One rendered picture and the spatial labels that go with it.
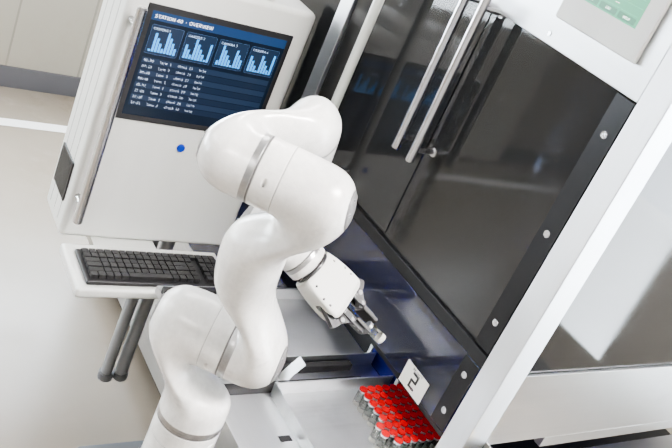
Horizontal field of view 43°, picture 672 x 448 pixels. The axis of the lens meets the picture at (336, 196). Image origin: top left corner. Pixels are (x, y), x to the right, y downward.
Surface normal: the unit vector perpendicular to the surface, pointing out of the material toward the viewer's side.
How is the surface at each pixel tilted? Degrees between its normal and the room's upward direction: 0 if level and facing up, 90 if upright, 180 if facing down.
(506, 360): 90
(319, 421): 0
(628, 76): 90
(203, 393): 29
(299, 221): 113
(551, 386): 90
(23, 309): 0
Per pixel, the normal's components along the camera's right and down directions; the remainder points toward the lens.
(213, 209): 0.44, 0.54
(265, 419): 0.37, -0.84
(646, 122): -0.80, -0.07
